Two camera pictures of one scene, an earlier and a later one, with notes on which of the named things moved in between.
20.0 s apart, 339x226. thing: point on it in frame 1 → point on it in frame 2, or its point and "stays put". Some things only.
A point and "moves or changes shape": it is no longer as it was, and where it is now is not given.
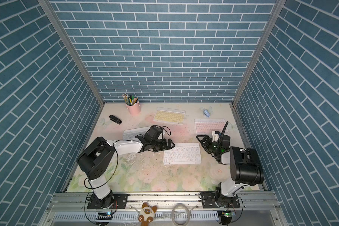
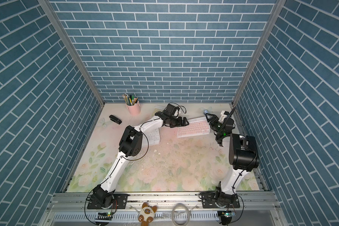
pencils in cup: [129, 100] stays put
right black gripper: [207, 138] → [209, 119]
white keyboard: [188, 153] moves or changes shape
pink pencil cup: [134, 109] stays put
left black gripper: [164, 147] → [179, 124]
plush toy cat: [147, 213] stays put
